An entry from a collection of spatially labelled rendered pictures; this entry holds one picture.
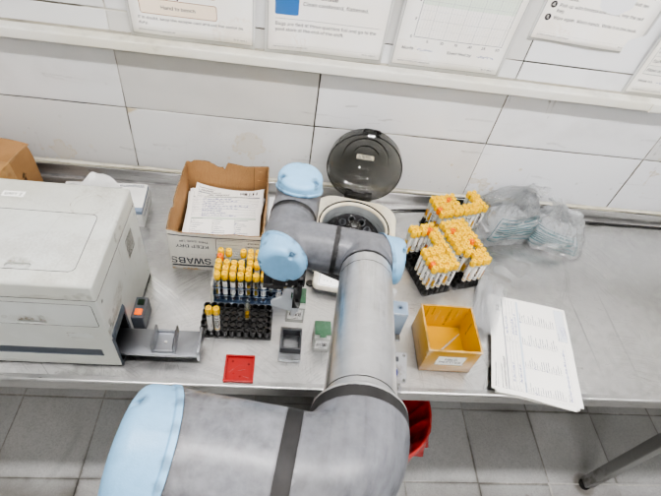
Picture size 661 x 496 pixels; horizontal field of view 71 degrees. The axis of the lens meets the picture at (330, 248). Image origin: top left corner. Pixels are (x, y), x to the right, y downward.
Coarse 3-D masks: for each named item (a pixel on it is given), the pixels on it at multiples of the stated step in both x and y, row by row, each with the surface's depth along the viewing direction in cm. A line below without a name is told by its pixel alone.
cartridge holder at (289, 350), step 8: (288, 328) 117; (296, 328) 117; (280, 336) 115; (288, 336) 115; (296, 336) 116; (280, 344) 111; (288, 344) 114; (296, 344) 114; (280, 352) 112; (288, 352) 112; (296, 352) 112; (280, 360) 112; (288, 360) 111; (296, 360) 111
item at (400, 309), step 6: (396, 306) 115; (402, 306) 115; (396, 312) 114; (402, 312) 114; (396, 318) 115; (402, 318) 115; (396, 324) 117; (402, 324) 117; (396, 330) 119; (396, 336) 120
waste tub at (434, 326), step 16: (432, 304) 117; (416, 320) 120; (432, 320) 122; (448, 320) 122; (464, 320) 121; (416, 336) 119; (432, 336) 122; (448, 336) 123; (464, 336) 120; (416, 352) 118; (432, 352) 109; (448, 352) 109; (464, 352) 109; (480, 352) 110; (432, 368) 115; (448, 368) 115; (464, 368) 115
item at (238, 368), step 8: (232, 360) 110; (240, 360) 111; (248, 360) 111; (224, 368) 108; (232, 368) 109; (240, 368) 109; (248, 368) 110; (224, 376) 107; (232, 376) 108; (240, 376) 108; (248, 376) 108
